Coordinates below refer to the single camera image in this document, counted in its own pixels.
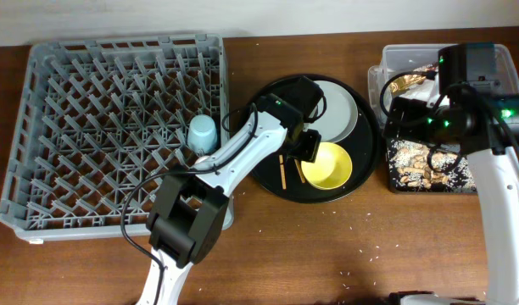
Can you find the pink cup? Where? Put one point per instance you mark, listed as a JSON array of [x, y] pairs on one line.
[[201, 159]]

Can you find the black rectangular bin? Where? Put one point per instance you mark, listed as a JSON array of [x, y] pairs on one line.
[[429, 169]]

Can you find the grey dishwasher rack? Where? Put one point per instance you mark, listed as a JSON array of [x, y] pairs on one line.
[[96, 119]]

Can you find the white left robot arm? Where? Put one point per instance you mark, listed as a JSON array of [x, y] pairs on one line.
[[190, 205]]

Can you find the light blue cup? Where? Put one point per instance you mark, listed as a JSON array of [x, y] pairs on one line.
[[202, 134]]

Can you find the yellow bowl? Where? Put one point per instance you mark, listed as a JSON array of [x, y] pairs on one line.
[[331, 169]]

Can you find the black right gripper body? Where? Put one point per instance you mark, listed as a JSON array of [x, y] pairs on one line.
[[415, 109]]

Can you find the round black tray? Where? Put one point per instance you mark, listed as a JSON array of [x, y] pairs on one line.
[[363, 145]]

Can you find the food scraps pile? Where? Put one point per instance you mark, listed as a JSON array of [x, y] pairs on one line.
[[425, 167]]

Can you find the clear plastic bin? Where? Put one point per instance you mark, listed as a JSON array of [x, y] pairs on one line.
[[399, 58]]

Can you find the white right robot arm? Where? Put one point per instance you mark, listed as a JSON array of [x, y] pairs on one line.
[[484, 123]]

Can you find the grey plate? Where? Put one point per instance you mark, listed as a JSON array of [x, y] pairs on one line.
[[341, 114]]

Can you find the gold foil wrapper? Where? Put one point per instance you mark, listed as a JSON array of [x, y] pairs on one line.
[[405, 82]]

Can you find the wooden chopstick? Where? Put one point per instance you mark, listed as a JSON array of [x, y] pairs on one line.
[[282, 171], [300, 171]]

